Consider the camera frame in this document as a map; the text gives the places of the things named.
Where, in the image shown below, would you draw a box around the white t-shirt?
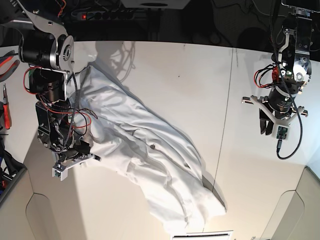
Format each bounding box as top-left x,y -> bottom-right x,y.
75,65 -> 227,232

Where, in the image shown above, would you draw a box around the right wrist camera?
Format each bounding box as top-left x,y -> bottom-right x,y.
52,167 -> 68,181

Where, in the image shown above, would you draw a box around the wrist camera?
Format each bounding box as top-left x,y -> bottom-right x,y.
271,123 -> 290,140
52,167 -> 68,181

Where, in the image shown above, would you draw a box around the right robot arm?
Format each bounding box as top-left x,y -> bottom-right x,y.
0,0 -> 100,180

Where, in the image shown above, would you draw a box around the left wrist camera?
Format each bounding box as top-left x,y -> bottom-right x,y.
271,123 -> 290,140

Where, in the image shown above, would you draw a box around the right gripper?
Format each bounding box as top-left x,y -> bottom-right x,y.
52,140 -> 101,171

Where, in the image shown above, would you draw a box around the white power strip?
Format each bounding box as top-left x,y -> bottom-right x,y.
71,10 -> 135,21

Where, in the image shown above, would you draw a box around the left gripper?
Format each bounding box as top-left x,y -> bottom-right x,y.
241,89 -> 308,136

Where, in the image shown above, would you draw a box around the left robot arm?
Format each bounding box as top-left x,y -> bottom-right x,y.
242,0 -> 320,140

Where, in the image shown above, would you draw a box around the red handled pliers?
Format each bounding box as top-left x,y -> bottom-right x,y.
0,50 -> 20,83

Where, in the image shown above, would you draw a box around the black braided cable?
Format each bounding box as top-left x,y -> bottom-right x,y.
268,0 -> 305,161

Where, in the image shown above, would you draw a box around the orange handled screwdriver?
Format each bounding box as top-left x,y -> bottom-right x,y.
3,84 -> 12,130

